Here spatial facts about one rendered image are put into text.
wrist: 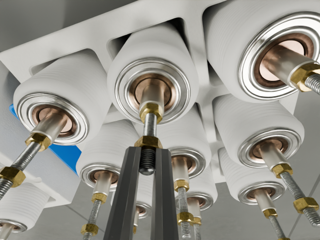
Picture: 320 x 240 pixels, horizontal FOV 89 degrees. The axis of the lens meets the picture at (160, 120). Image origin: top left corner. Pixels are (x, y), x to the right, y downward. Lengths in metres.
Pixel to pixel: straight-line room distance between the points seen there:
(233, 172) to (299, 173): 0.60
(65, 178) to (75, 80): 0.40
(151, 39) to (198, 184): 0.24
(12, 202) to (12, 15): 0.41
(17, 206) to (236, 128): 0.49
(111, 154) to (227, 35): 0.20
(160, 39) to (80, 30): 0.11
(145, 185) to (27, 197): 0.30
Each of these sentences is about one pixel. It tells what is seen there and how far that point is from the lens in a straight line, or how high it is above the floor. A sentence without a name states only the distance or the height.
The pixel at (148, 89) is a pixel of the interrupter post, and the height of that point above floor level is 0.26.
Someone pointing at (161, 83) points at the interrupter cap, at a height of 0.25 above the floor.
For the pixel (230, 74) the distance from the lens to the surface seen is 0.17.
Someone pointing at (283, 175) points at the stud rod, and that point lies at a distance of 0.23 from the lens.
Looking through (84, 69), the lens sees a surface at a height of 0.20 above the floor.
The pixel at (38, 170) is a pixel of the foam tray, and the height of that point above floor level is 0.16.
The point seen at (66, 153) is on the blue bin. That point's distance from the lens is 0.53.
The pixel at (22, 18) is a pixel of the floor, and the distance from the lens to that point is 0.49.
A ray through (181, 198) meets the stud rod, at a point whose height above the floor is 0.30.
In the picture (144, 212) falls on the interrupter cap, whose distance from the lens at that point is 0.38.
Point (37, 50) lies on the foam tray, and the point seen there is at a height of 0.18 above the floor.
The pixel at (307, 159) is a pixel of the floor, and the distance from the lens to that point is 0.85.
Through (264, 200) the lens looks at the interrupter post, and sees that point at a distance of 0.34.
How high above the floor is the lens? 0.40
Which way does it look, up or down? 52 degrees down
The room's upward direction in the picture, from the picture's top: 180 degrees counter-clockwise
